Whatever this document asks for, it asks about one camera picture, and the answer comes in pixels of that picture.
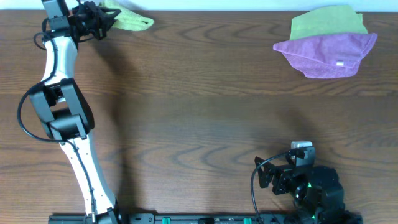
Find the light green microfiber cloth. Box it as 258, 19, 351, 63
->
99, 0, 155, 32

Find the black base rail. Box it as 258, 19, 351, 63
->
48, 213, 364, 224

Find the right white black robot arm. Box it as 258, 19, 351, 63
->
253, 155, 363, 224

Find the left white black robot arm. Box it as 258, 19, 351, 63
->
22, 0, 123, 223

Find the purple microfiber cloth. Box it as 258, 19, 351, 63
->
273, 33, 377, 79

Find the left black cable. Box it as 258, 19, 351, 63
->
17, 18, 97, 223

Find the olive green cloth underneath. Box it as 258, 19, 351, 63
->
290, 5, 368, 40

